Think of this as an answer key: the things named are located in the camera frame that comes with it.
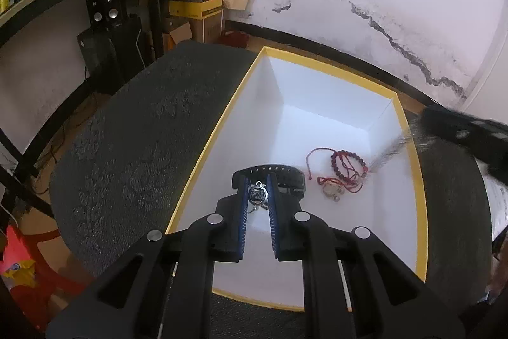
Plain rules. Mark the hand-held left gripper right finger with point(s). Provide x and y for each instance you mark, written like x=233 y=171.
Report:
x=274 y=220

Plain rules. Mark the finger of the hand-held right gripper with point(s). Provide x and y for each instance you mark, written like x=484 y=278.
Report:
x=464 y=134

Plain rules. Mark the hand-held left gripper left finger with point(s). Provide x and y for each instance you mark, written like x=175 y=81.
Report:
x=240 y=220

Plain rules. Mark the silver round pendant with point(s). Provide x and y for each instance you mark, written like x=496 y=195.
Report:
x=258 y=197

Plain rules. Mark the black wrist watch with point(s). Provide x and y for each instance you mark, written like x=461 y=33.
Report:
x=289 y=180

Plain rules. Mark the yellow box with white inside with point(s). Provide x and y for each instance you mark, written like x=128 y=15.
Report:
x=317 y=116

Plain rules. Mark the dark red cloth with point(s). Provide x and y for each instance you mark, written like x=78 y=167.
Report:
x=234 y=39

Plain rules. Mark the brown cardboard box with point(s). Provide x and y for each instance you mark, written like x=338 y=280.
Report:
x=206 y=31

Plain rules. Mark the black computer tower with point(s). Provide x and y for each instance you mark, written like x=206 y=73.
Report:
x=111 y=53

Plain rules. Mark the yellow cardboard box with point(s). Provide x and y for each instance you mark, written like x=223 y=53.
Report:
x=194 y=8

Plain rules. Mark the red and yellow bag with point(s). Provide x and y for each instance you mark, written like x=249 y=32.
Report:
x=24 y=271

